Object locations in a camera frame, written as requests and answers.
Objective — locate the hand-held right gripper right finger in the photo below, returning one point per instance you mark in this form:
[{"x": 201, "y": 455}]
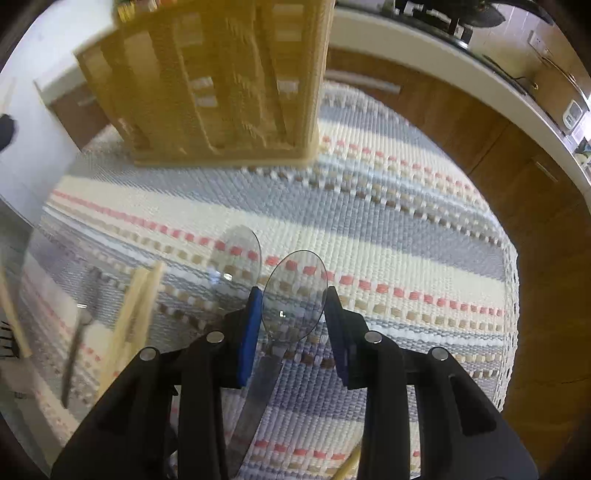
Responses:
[{"x": 338, "y": 344}]

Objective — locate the wooden base cabinet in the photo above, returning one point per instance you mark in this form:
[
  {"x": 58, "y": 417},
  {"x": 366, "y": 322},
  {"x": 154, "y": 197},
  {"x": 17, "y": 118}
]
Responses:
[{"x": 531, "y": 217}]

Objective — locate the striped woven table mat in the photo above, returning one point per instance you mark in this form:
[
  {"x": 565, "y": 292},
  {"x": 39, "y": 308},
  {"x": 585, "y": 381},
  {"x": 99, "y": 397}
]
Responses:
[{"x": 369, "y": 230}]

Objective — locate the dark metal utensil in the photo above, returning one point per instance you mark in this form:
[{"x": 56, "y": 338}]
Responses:
[{"x": 76, "y": 350}]

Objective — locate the black gas stove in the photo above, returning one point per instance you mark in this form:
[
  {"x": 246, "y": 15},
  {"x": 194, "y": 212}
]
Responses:
[{"x": 461, "y": 27}]

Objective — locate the white wall socket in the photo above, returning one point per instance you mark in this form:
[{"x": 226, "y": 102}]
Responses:
[{"x": 538, "y": 40}]

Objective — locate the wooden chopstick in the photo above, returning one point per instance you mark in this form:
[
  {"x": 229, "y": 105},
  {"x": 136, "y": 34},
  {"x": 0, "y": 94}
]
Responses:
[
  {"x": 14, "y": 318},
  {"x": 138, "y": 318},
  {"x": 129, "y": 300},
  {"x": 347, "y": 461}
]

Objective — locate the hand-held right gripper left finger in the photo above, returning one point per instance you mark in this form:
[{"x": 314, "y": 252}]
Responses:
[{"x": 247, "y": 339}]

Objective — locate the tan rice cooker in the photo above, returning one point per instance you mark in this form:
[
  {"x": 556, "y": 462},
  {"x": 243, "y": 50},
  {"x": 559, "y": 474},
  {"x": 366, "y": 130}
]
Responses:
[{"x": 556, "y": 92}]

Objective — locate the white kitchen countertop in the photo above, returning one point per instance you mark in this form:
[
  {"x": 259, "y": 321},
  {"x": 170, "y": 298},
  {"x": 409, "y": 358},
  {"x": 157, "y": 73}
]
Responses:
[{"x": 438, "y": 50}]

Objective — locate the metal spoon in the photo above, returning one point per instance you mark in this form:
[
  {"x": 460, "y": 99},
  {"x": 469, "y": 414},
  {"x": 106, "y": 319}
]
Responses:
[{"x": 240, "y": 254}]

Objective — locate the yellow slatted utensil holder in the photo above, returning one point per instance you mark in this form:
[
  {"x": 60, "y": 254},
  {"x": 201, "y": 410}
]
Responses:
[{"x": 207, "y": 92}]

